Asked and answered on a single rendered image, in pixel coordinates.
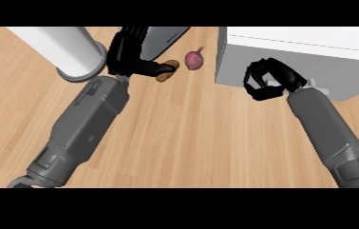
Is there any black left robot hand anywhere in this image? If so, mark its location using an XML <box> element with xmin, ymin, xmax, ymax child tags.
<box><xmin>104</xmin><ymin>26</ymin><xmax>180</xmax><ymax>78</ymax></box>

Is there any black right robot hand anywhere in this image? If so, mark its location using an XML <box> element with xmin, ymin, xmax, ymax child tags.
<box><xmin>240</xmin><ymin>57</ymin><xmax>308</xmax><ymax>102</ymax></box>

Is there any brown potato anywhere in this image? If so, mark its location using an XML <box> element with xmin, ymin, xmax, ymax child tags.
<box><xmin>153</xmin><ymin>59</ymin><xmax>180</xmax><ymax>83</ymax></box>

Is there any white paper towel roll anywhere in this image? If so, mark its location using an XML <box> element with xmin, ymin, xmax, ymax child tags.
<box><xmin>6</xmin><ymin>26</ymin><xmax>107</xmax><ymax>84</ymax></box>

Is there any purple red onion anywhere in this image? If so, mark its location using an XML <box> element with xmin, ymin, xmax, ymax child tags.
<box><xmin>183</xmin><ymin>46</ymin><xmax>206</xmax><ymax>71</ymax></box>

